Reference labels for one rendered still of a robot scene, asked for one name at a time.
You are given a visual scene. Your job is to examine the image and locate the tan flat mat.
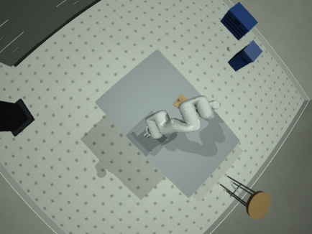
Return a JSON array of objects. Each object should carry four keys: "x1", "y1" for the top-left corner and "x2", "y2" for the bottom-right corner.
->
[{"x1": 174, "y1": 94, "x2": 187, "y2": 108}]

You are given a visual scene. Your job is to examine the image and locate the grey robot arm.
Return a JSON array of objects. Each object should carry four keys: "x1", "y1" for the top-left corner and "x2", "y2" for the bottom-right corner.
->
[{"x1": 143, "y1": 95, "x2": 219, "y2": 139}]

